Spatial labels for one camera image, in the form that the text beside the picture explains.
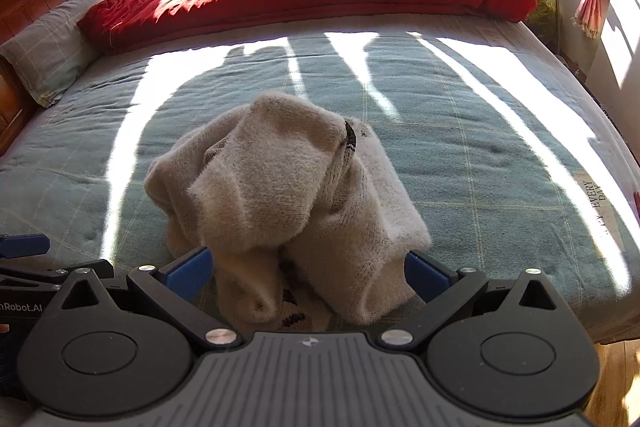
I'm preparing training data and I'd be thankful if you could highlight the cream fluffy knit sweater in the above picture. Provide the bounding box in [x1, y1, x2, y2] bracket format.
[144, 92, 431, 333]

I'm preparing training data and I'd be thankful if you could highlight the wooden headboard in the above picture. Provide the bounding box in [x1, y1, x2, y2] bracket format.
[0, 0, 66, 154]

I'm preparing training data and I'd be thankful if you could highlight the teal plaid bed sheet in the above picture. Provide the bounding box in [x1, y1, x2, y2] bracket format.
[1, 15, 639, 343]

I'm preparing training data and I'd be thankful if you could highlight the yellow green cloth pile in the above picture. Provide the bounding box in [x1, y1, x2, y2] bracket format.
[525, 0, 556, 46]

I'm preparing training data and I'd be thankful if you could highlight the grey plaid pillow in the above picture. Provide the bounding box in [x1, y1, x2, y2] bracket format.
[1, 0, 103, 108]

